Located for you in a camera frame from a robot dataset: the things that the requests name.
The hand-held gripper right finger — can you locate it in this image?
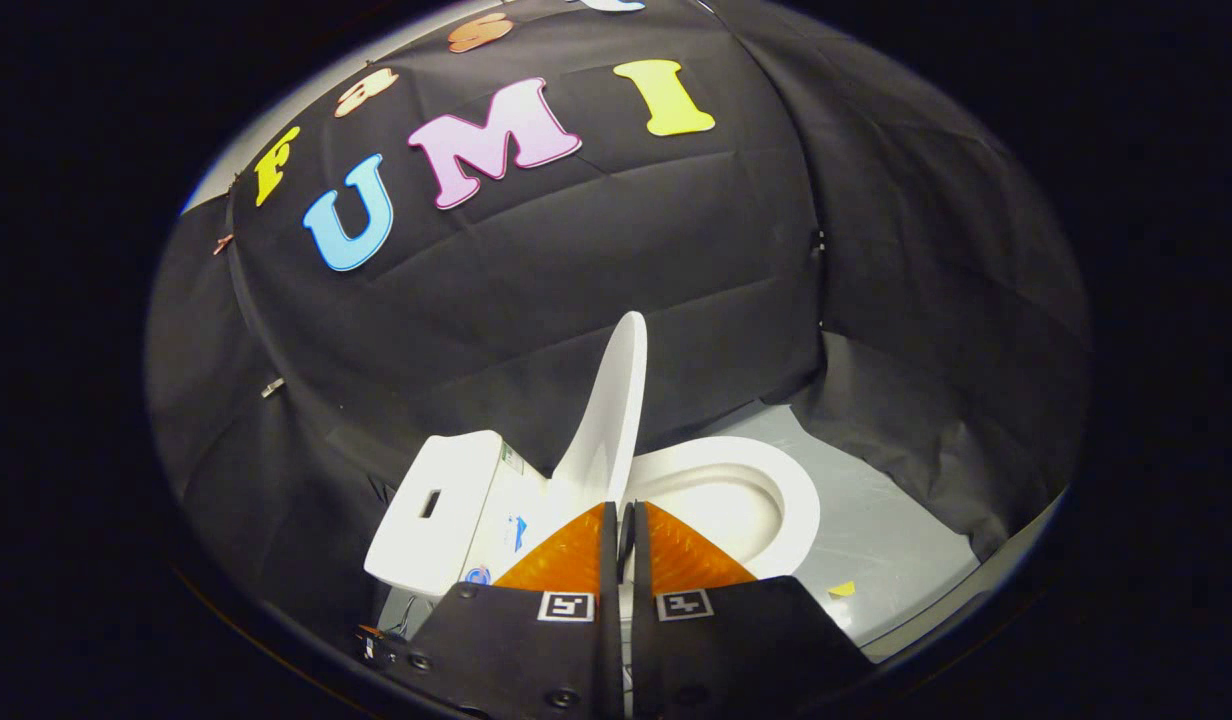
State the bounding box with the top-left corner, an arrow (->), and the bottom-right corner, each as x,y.
631,502 -> 877,720

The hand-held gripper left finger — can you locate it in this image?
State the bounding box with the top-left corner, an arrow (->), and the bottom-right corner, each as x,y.
401,502 -> 625,720

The white toilet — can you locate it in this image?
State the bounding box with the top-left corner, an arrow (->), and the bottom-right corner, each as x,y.
364,430 -> 822,641

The black backdrop cloth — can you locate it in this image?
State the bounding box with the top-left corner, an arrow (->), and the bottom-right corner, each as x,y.
144,0 -> 1092,641

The white toilet lid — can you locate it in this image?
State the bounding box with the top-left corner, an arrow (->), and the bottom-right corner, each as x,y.
549,311 -> 649,513

